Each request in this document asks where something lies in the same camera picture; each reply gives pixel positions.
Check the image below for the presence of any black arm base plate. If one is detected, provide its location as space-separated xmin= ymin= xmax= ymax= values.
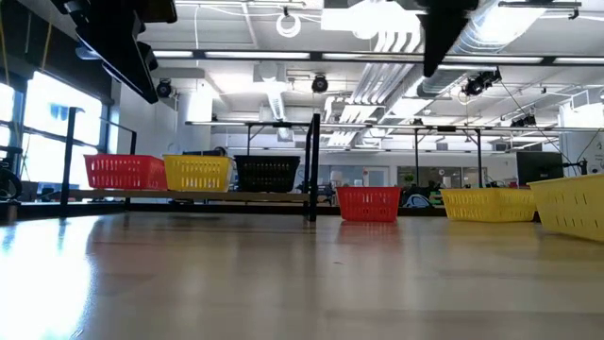
xmin=0 ymin=200 xmax=20 ymax=224

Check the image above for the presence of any silver ventilation duct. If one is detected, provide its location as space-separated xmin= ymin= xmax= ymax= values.
xmin=414 ymin=0 xmax=548 ymax=98

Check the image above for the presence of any red plastic mesh basket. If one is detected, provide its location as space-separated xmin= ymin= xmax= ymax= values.
xmin=83 ymin=153 xmax=169 ymax=192
xmin=335 ymin=186 xmax=403 ymax=223

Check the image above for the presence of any linear ceiling light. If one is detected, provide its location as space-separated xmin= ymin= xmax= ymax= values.
xmin=150 ymin=48 xmax=604 ymax=67

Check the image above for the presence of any blue and white object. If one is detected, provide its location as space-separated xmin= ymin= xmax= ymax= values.
xmin=403 ymin=193 xmax=433 ymax=210

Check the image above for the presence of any black metal shelf end frame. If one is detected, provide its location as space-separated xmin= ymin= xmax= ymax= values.
xmin=59 ymin=106 xmax=139 ymax=219
xmin=304 ymin=112 xmax=323 ymax=223

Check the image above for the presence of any black plastic mesh basket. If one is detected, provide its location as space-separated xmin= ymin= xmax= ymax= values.
xmin=234 ymin=159 xmax=301 ymax=194
xmin=233 ymin=155 xmax=302 ymax=162

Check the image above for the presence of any bright window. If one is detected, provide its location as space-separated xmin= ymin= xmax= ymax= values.
xmin=0 ymin=70 xmax=119 ymax=190

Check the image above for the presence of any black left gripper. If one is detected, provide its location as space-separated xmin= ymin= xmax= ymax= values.
xmin=49 ymin=0 xmax=178 ymax=104

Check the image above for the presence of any black metal workstation frame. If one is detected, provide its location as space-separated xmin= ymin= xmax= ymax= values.
xmin=185 ymin=120 xmax=313 ymax=158
xmin=325 ymin=123 xmax=604 ymax=190

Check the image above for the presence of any yellow plastic mesh basket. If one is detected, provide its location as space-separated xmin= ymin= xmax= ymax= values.
xmin=527 ymin=173 xmax=604 ymax=244
xmin=440 ymin=187 xmax=538 ymax=224
xmin=162 ymin=154 xmax=234 ymax=193

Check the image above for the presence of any white coiled cable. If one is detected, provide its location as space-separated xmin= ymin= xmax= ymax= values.
xmin=275 ymin=11 xmax=303 ymax=40

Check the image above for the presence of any black monitor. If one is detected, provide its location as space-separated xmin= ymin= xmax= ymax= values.
xmin=515 ymin=150 xmax=565 ymax=188

